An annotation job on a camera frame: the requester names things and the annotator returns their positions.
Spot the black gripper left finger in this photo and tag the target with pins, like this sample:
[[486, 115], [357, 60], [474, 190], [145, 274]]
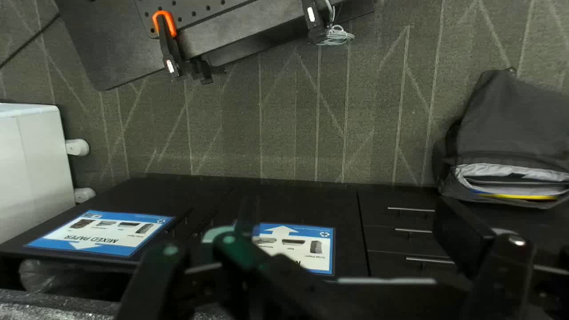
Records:
[[179, 277]]

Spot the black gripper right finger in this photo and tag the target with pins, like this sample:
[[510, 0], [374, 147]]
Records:
[[499, 272]]

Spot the black plastic bin liner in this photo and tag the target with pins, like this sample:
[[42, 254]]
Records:
[[60, 275]]

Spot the black cabinet drawer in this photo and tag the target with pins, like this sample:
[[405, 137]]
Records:
[[410, 208], [415, 229], [428, 259]]

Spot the blue label with up arrow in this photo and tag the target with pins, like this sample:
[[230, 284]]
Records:
[[101, 233]]

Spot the blue label with down arrow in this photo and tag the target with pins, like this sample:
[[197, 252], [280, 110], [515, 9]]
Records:
[[296, 249]]

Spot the grey black backpack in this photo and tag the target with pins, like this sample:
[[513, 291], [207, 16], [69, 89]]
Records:
[[510, 117]]

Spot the white appliance box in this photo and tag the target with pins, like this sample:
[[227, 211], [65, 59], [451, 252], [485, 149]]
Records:
[[30, 165]]

